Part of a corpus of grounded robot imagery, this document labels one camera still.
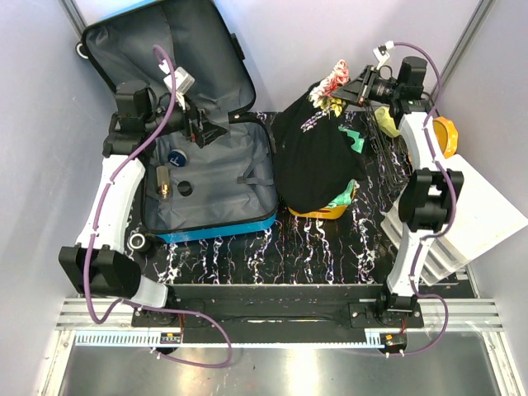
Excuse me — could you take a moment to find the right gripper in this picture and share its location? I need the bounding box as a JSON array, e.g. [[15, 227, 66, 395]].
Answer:
[[330, 65, 400, 109]]

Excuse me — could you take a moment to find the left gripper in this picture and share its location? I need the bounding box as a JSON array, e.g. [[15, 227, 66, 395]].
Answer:
[[144, 90, 228, 148]]

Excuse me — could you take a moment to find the green white tie-dye cloth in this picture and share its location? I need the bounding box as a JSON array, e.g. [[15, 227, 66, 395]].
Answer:
[[326, 126, 365, 209]]

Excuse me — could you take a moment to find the black round cap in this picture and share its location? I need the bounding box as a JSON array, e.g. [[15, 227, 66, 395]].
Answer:
[[177, 181, 194, 197]]

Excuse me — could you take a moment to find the blue fish-print suitcase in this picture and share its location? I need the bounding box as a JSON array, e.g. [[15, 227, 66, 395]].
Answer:
[[76, 1, 278, 251]]

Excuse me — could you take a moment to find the dark bottle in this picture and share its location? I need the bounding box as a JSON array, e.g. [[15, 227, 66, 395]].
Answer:
[[156, 166, 172, 201]]

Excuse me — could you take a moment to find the black floral print garment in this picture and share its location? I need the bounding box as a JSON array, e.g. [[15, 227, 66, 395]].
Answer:
[[271, 59, 367, 213]]

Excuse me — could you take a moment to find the orange plastic basket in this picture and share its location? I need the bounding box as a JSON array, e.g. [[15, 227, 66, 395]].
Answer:
[[288, 205, 348, 220]]

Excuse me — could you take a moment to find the white drawer organizer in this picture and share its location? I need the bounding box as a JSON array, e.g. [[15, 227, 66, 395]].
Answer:
[[381, 154, 527, 295]]

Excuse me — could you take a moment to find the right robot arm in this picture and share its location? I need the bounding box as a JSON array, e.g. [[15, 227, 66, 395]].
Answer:
[[333, 56, 464, 328]]

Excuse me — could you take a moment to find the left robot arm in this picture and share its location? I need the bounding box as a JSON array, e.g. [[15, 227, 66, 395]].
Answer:
[[59, 75, 184, 327]]

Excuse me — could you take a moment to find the green cup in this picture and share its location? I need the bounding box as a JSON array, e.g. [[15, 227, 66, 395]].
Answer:
[[375, 106, 400, 138]]

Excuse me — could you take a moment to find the yellow plate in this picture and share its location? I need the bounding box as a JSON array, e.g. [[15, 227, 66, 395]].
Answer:
[[433, 116, 459, 158]]

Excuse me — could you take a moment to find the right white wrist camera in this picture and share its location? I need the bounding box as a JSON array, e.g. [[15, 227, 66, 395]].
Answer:
[[373, 40, 394, 69]]

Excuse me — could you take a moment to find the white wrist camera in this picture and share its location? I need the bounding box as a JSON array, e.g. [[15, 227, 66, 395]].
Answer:
[[159, 60, 196, 108], [373, 40, 394, 69]]

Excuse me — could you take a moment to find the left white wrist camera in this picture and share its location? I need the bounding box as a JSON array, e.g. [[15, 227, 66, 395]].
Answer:
[[159, 60, 196, 108]]

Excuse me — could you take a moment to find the black wire dish rack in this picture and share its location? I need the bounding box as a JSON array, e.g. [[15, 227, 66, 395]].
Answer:
[[363, 102, 413, 190]]

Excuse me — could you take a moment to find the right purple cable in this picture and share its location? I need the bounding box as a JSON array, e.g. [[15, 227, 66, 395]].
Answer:
[[387, 40, 459, 358]]

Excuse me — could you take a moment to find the purple cable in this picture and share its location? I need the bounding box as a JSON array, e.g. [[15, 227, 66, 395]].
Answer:
[[82, 44, 234, 368], [387, 40, 459, 358]]

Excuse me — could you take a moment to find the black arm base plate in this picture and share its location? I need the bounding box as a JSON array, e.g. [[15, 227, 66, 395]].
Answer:
[[131, 285, 424, 344]]

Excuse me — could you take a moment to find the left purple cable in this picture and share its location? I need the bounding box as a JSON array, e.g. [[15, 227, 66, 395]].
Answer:
[[82, 44, 234, 368]]

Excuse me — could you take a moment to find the aluminium rail frame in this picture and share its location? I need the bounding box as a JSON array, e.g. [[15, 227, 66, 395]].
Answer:
[[40, 298, 525, 395]]

